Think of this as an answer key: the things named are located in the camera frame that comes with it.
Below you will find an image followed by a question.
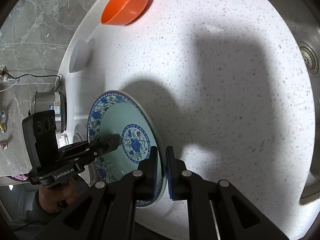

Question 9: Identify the green blue patterned bowl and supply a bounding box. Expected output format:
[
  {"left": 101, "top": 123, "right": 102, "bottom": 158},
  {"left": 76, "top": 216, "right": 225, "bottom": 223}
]
[{"left": 87, "top": 90, "right": 166, "bottom": 208}]

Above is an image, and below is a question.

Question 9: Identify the small white bowl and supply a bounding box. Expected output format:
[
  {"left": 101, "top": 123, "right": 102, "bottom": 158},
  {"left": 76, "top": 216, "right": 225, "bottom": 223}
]
[{"left": 69, "top": 40, "right": 91, "bottom": 73}]

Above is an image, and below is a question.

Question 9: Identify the orange plastic bowl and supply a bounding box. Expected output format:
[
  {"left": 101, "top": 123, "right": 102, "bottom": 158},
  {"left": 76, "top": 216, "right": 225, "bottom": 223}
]
[{"left": 100, "top": 0, "right": 148, "bottom": 25}]

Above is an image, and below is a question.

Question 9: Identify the left hand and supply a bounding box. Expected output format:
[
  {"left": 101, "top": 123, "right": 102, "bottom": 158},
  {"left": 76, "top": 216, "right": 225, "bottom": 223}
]
[{"left": 39, "top": 178, "right": 78, "bottom": 213}]

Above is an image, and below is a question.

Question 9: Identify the stainless steel rice cooker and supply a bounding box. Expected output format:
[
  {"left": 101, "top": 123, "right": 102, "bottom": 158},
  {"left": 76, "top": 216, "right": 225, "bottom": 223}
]
[{"left": 31, "top": 90, "right": 68, "bottom": 134}]

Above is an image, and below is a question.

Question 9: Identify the sink drain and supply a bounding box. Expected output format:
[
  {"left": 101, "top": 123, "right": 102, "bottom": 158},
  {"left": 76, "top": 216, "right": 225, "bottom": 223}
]
[{"left": 298, "top": 41, "right": 319, "bottom": 75}]

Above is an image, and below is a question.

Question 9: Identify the stainless steel sink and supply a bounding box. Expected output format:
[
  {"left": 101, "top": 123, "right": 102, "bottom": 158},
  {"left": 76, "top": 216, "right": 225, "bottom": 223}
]
[{"left": 262, "top": 0, "right": 320, "bottom": 205}]

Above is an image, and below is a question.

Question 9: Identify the black power cable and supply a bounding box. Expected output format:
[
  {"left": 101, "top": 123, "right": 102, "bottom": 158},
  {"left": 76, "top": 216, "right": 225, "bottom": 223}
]
[{"left": 4, "top": 71, "right": 63, "bottom": 93}]

